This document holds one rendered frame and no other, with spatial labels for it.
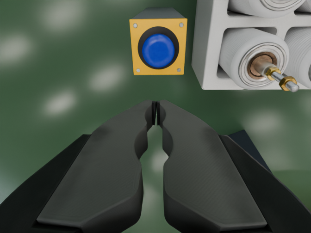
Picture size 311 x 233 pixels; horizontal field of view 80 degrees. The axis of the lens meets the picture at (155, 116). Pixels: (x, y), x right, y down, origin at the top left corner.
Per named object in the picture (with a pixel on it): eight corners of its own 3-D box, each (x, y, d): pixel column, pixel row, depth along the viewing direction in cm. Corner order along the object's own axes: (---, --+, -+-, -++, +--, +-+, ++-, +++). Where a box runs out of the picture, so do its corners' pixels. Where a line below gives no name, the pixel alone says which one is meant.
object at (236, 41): (214, 68, 50) (238, 99, 35) (203, 33, 46) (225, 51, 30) (251, 52, 48) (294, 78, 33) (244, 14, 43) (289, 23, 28)
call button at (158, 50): (173, 63, 26) (174, 68, 24) (144, 63, 26) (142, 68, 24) (174, 31, 24) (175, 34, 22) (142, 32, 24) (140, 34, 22)
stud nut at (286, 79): (285, 74, 25) (289, 76, 24) (296, 77, 25) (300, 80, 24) (276, 87, 26) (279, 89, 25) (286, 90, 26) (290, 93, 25)
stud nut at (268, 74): (270, 65, 28) (273, 66, 27) (280, 68, 28) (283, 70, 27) (263, 77, 29) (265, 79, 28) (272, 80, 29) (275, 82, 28)
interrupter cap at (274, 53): (242, 92, 34) (243, 94, 34) (233, 54, 31) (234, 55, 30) (286, 75, 33) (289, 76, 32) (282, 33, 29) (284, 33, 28)
